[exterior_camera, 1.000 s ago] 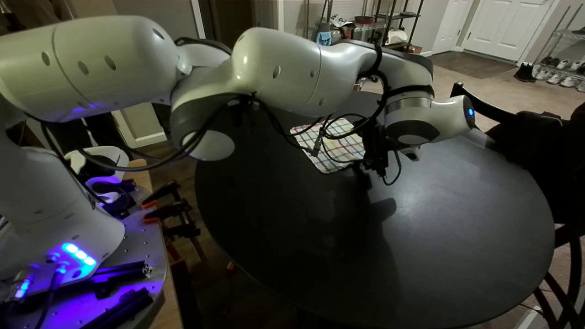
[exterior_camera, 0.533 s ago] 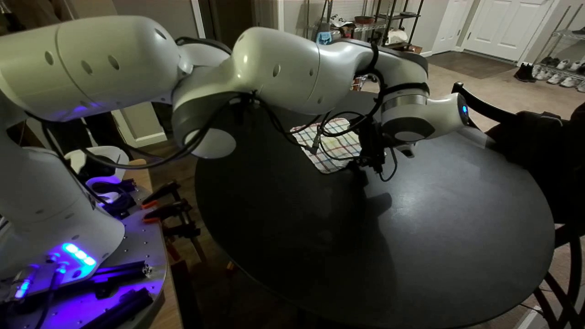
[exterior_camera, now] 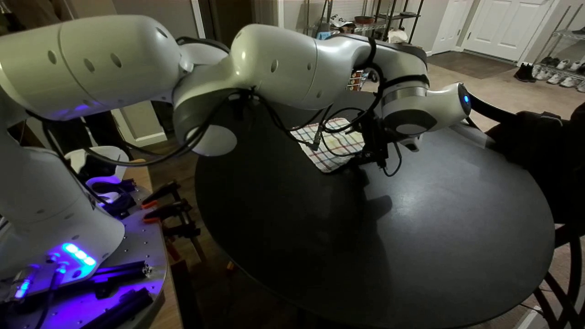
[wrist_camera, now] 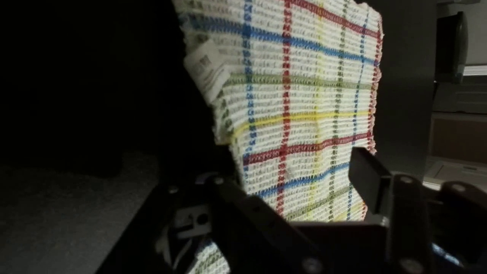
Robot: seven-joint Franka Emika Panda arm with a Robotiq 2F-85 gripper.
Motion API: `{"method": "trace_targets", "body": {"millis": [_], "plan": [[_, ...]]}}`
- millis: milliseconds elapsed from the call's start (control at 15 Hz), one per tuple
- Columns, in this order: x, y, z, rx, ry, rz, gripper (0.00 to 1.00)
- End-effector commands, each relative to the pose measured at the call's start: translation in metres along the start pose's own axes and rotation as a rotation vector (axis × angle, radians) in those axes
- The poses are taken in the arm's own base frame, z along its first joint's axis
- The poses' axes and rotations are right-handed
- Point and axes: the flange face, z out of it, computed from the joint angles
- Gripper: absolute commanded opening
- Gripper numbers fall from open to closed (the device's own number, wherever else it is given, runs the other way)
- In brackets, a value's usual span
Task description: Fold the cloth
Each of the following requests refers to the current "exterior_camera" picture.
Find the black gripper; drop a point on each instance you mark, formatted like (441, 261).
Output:
(379, 142)

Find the black metal shelf rack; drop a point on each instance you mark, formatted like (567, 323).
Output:
(403, 18)

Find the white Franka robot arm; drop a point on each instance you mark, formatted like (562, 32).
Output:
(121, 60)

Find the black metal bracket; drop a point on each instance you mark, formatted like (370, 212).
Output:
(121, 307)
(121, 272)

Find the plaid checkered dish cloth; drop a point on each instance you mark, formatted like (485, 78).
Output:
(332, 155)

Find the metal shoe rack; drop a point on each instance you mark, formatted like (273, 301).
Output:
(564, 65)

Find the brown door mat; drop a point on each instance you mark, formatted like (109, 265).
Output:
(482, 63)

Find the white panelled door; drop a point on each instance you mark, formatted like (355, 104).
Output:
(509, 23)

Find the black orange bar clamp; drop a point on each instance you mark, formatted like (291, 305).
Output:
(182, 230)
(162, 191)
(167, 210)

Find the wooden robot stand top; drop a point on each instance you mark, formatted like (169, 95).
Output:
(141, 173)

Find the white narrow door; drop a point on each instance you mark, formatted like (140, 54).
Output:
(454, 23)

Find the black wooden chair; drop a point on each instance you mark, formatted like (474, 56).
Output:
(577, 261)
(487, 111)

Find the black boots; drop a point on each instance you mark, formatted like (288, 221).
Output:
(524, 73)

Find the grey perforated mounting plate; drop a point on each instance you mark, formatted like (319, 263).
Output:
(138, 243)

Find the round black table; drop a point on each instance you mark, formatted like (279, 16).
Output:
(377, 243)

